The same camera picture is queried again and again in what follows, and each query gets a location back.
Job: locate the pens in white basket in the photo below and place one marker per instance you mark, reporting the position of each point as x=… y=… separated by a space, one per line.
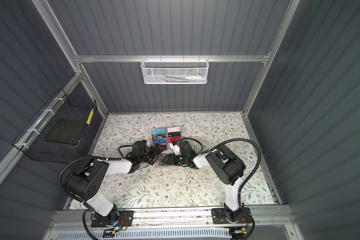
x=187 y=79

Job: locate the black pad in basket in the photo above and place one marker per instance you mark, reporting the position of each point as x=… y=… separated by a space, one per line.
x=66 y=132

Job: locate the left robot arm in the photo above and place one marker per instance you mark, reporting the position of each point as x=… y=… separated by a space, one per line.
x=81 y=180

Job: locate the yellow marker pen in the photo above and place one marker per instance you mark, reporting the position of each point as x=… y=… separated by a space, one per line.
x=90 y=116

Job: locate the black card right column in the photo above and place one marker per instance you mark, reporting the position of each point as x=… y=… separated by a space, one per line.
x=174 y=134

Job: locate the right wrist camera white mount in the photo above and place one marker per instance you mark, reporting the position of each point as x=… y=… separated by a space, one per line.
x=175 y=147

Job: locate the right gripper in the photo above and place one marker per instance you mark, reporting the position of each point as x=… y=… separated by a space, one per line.
x=172 y=160

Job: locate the blue VIP card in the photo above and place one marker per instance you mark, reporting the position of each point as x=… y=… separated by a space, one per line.
x=160 y=141

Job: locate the pink leather card wallet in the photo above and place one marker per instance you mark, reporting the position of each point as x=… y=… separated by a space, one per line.
x=167 y=161

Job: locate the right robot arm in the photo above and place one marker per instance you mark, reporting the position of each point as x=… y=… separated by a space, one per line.
x=227 y=166

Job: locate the pink VIP card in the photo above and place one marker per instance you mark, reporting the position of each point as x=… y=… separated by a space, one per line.
x=174 y=129

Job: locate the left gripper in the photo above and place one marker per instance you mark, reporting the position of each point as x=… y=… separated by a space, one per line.
x=155 y=154

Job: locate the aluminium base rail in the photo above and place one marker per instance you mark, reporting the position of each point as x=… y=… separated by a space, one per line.
x=179 y=218

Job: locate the clear acrylic card holder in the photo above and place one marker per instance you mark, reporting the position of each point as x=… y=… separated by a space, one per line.
x=167 y=144

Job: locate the black wire basket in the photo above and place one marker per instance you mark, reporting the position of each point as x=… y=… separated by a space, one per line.
x=31 y=141

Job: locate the black VIP card left column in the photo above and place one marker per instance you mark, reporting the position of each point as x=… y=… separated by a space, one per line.
x=159 y=136

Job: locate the red VIP card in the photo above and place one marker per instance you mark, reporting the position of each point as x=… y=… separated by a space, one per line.
x=173 y=139

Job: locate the white wire mesh basket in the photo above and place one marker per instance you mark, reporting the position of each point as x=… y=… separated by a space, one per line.
x=154 y=72

